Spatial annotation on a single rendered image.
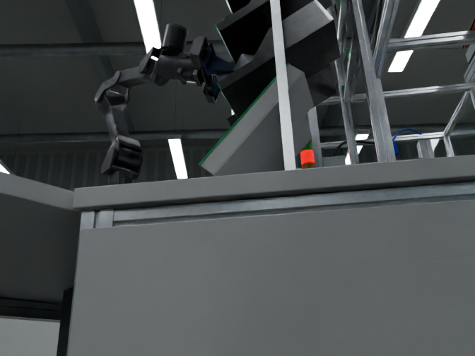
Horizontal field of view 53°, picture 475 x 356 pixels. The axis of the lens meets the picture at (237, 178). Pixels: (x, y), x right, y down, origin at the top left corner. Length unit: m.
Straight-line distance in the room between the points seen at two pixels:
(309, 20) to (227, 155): 0.35
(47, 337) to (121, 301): 9.28
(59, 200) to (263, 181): 0.28
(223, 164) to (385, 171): 0.40
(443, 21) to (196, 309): 7.75
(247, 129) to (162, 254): 0.42
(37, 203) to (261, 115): 0.48
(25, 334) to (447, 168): 9.64
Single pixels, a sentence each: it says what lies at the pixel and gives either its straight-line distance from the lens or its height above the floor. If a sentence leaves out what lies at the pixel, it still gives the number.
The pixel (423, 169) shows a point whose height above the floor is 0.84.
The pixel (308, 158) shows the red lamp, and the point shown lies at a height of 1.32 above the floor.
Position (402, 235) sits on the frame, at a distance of 0.61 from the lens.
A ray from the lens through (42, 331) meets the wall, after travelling 9.94.
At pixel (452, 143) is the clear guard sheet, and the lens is 3.05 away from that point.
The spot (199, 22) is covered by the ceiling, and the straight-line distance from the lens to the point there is 7.40.
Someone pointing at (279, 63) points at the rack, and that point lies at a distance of 1.00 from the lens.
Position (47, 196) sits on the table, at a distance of 0.68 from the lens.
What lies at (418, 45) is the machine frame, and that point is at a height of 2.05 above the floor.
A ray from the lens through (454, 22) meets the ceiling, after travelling 8.27.
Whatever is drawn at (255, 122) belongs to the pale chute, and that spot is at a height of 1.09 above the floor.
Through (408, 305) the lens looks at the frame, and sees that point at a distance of 0.60.
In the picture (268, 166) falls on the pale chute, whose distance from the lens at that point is 1.14.
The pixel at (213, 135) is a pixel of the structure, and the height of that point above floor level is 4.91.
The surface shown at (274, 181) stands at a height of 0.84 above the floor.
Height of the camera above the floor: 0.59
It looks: 24 degrees up
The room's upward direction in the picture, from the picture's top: 2 degrees counter-clockwise
